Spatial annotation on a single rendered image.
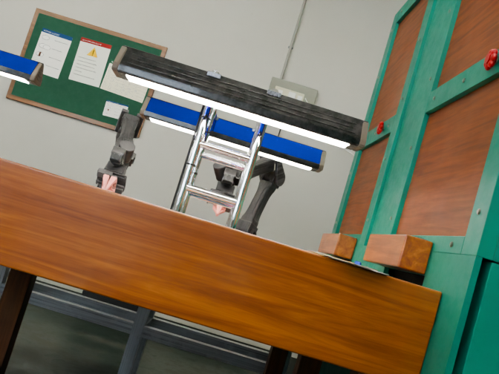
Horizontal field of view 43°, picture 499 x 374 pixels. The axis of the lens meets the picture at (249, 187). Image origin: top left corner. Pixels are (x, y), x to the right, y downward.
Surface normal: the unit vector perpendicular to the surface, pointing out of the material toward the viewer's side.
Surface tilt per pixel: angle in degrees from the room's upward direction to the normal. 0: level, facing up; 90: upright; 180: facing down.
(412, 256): 90
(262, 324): 90
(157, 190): 90
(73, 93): 90
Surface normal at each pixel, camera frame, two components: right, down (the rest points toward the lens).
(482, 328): 0.06, -0.07
